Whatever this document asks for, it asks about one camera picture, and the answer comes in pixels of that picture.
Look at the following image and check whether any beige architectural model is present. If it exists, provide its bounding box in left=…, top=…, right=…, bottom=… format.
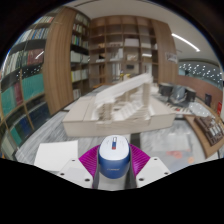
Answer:
left=62, top=73, right=177, bottom=138

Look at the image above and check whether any wooden wall shelf unit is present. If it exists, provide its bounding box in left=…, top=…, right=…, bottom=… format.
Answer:
left=89, top=14, right=179, bottom=89

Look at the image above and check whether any red sign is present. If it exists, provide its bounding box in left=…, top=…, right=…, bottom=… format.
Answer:
left=216, top=101, right=223, bottom=117

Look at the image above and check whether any dark brown architectural model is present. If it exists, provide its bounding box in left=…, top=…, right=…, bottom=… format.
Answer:
left=194, top=115, right=224, bottom=147

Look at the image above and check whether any white paper sheet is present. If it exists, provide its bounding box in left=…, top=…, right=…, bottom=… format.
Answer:
left=33, top=139, right=80, bottom=173

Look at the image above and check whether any white and blue computer mouse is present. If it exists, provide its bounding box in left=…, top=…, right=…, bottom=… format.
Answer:
left=97, top=134, right=131, bottom=180

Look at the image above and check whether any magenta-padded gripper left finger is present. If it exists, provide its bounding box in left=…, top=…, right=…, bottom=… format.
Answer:
left=55, top=145, right=101, bottom=190

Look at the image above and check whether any floral grey mouse pad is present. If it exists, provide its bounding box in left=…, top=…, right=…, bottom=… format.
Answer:
left=139, top=128, right=205, bottom=174

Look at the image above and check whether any grey architectural model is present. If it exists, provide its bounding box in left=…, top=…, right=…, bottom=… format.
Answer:
left=158, top=83, right=198, bottom=104

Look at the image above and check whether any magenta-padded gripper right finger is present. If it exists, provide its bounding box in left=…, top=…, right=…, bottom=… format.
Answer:
left=125, top=143, right=172, bottom=189

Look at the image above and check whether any long ceiling light strip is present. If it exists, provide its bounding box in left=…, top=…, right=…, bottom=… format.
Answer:
left=171, top=32, right=201, bottom=53

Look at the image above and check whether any bookshelf with pale books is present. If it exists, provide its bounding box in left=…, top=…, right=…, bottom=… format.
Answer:
left=69, top=12, right=91, bottom=101

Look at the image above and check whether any dark bookshelf with colourful books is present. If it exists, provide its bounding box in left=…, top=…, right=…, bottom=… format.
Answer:
left=0, top=14, right=56, bottom=159

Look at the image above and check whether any wooden model base board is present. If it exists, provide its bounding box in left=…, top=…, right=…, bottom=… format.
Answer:
left=182, top=96, right=224, bottom=159

